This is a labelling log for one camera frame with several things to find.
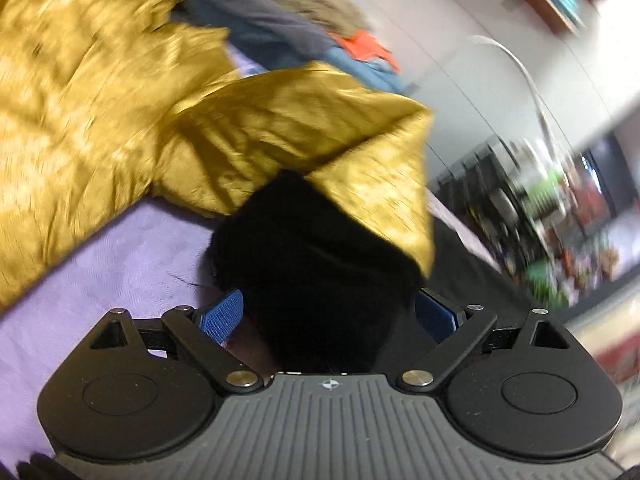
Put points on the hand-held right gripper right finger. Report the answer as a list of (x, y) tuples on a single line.
[(434, 316)]

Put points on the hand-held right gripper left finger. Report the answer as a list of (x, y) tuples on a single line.
[(222, 316)]

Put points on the gold jacket with black lining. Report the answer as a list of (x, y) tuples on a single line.
[(240, 125)]

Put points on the black storage rack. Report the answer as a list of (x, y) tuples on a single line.
[(495, 200)]

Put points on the dark screen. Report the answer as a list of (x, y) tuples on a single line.
[(597, 180)]

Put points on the white curved lamp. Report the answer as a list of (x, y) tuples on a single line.
[(530, 85)]

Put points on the orange garment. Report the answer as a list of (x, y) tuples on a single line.
[(367, 45)]

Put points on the dark grey cloth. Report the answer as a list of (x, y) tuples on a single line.
[(250, 10)]

